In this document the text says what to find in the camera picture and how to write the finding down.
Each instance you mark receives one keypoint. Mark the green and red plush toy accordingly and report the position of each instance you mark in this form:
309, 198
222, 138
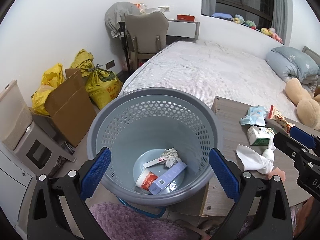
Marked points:
250, 24

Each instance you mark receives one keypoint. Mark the folded light blue quilt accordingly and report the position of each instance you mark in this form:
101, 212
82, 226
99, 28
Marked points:
292, 65

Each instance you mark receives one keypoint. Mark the long purple cardboard box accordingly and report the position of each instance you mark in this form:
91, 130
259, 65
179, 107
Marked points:
170, 176

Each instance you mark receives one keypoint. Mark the blue and yellow plush toy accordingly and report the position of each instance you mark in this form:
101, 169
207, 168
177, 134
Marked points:
238, 18

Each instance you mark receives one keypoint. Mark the pink plush toy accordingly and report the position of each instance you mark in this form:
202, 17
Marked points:
277, 37

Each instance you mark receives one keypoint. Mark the white tissue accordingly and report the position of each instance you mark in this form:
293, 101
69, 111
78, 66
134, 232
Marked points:
252, 158

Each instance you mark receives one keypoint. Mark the small white box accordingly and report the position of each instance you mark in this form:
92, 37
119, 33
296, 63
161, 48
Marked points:
163, 8

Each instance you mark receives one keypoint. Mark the large beige teddy bear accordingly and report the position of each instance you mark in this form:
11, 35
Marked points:
305, 102

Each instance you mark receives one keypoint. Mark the blue tube frame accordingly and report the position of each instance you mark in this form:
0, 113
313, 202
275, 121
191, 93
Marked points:
150, 213

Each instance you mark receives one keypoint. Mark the grey plastic step stool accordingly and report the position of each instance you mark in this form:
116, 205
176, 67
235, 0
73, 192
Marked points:
42, 152

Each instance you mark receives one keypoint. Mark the blue cushion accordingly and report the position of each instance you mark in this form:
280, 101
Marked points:
221, 16

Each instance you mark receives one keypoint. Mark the red printed snack packet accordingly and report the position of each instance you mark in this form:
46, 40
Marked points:
278, 118

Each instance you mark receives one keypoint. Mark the grey cloth on chair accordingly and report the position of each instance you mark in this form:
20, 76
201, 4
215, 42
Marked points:
116, 17

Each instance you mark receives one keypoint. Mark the yellow plastic bag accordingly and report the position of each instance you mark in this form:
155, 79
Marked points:
81, 61
48, 85

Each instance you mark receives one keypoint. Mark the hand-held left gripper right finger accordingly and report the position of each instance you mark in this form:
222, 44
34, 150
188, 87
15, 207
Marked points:
223, 173

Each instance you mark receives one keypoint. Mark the person's right forearm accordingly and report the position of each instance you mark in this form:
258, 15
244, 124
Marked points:
308, 217

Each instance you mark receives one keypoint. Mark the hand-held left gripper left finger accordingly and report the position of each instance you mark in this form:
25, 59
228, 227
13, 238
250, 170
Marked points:
96, 173

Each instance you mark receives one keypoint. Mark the grey upholstered chair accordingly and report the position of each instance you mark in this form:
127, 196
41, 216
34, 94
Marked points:
146, 33

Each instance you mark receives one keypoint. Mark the bed with white sheet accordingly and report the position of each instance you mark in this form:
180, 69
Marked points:
212, 70

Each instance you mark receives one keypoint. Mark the yellow printed sack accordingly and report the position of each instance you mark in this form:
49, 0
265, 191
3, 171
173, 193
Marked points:
105, 87

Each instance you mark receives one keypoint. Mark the white drawer cabinet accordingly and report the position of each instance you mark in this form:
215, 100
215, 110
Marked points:
12, 187

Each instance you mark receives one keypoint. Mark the red and white paper cup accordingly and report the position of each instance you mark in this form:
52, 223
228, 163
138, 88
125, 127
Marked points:
146, 180

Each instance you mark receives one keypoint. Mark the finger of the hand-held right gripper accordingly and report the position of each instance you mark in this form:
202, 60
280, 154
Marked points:
285, 142
302, 136

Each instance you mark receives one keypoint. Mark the light blue wipes packet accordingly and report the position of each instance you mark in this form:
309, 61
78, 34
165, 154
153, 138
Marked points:
253, 115

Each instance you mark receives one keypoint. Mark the purple fuzzy cloth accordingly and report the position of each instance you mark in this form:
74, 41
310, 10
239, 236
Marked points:
130, 222

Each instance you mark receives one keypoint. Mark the beige lidded storage bin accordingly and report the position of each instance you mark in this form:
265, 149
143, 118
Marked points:
13, 115

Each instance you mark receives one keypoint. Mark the green and white carton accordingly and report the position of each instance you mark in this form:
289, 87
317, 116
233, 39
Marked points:
258, 136

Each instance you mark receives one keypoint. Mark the red box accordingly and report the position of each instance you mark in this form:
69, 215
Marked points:
186, 18

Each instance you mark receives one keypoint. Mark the dark wall socket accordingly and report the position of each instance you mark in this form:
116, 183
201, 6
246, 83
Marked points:
110, 65

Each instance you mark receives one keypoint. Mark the brown cardboard box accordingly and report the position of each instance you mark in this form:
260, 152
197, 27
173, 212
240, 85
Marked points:
70, 112

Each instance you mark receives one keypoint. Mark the grey padded headboard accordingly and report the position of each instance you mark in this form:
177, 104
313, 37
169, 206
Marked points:
312, 55

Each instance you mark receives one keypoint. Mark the grey perforated plastic basket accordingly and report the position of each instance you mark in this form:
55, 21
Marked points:
140, 130

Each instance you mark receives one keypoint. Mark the printed paper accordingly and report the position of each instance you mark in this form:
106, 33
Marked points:
170, 157

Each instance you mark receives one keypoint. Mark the grey and white desk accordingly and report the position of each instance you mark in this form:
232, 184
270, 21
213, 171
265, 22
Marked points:
183, 28

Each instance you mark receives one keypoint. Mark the grey curtain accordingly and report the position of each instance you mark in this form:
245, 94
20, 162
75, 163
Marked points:
281, 7

